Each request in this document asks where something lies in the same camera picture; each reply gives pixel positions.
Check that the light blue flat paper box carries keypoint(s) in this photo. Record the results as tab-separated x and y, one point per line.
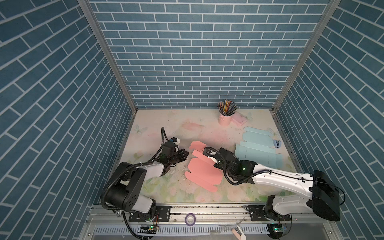
257	146

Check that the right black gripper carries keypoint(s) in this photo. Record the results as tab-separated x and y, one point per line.
217	165

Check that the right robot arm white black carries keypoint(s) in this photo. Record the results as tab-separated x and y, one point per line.
312	193

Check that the pink metal pencil cup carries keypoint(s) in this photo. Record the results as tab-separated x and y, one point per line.
224	120

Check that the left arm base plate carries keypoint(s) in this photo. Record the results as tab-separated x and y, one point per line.
158	214

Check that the small blue clip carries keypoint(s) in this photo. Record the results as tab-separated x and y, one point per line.
277	143

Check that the coloured pencils bundle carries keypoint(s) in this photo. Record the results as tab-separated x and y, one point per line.
227	108

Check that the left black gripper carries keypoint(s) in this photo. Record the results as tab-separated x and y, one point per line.
182	157

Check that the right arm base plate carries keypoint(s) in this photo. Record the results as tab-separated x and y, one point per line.
259	214

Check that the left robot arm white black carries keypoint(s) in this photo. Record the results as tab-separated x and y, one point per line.
122	192

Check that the white tool on rail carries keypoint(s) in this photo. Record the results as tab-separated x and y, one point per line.
236	230

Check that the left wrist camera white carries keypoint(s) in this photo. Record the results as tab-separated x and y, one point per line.
175	140

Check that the pink paper box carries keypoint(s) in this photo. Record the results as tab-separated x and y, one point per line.
201	170

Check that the pink pencil case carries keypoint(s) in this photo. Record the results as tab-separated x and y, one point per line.
238	119

